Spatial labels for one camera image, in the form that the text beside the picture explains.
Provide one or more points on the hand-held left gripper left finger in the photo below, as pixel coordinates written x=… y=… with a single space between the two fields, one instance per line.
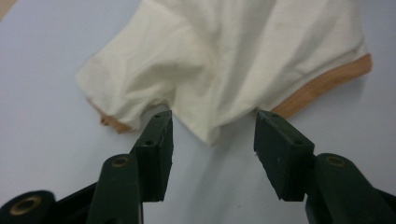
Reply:
x=152 y=161

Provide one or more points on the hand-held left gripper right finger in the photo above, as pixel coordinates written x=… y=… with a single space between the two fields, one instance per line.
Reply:
x=283 y=155

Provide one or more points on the cream baby bodysuit brown trim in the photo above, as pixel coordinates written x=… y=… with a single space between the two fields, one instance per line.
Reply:
x=218 y=62

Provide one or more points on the white table cover board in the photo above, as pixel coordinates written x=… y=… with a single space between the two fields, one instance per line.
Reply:
x=46 y=140

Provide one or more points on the light wooden table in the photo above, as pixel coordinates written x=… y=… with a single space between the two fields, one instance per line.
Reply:
x=4 y=6

